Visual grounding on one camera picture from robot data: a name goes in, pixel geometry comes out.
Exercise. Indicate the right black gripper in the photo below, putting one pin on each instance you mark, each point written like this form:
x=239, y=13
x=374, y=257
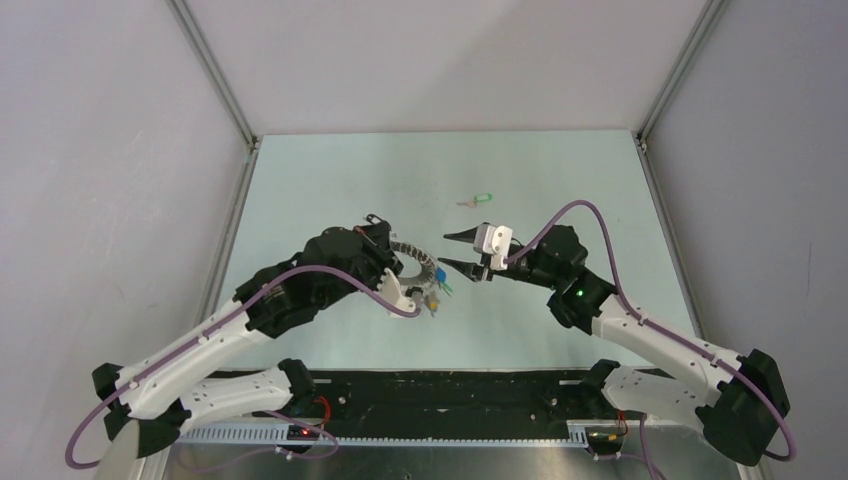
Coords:
x=473, y=271

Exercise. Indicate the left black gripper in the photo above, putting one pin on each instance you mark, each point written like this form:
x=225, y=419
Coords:
x=376, y=240

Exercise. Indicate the keyring with tagged keys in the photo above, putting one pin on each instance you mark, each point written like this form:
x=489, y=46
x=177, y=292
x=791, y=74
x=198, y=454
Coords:
x=425, y=287

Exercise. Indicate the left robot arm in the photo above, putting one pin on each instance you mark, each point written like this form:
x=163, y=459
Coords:
x=175, y=390

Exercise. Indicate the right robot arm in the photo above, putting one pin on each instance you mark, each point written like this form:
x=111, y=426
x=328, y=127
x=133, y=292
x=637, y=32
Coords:
x=737, y=402

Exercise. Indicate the key with green tag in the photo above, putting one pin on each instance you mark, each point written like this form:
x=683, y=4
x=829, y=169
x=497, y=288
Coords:
x=476, y=200

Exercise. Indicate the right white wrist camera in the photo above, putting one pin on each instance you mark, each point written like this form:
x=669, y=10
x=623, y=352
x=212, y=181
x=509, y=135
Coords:
x=493, y=243

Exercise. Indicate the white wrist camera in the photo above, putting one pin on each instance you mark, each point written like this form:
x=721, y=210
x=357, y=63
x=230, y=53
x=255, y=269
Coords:
x=399, y=304
x=493, y=243

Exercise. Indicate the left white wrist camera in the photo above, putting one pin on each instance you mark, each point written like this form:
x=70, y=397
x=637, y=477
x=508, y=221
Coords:
x=399, y=304

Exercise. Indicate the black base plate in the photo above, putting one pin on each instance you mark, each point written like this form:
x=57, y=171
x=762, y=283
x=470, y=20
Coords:
x=451, y=405

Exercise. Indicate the grey cable duct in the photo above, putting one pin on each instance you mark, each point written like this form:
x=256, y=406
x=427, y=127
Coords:
x=260, y=434

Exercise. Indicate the left aluminium frame post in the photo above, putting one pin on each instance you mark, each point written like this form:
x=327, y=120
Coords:
x=201, y=48

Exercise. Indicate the aluminium frame post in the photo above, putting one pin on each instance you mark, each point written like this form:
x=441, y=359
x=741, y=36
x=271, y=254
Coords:
x=201, y=48
x=696, y=40

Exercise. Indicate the right aluminium frame post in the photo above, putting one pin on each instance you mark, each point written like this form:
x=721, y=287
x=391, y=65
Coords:
x=696, y=40

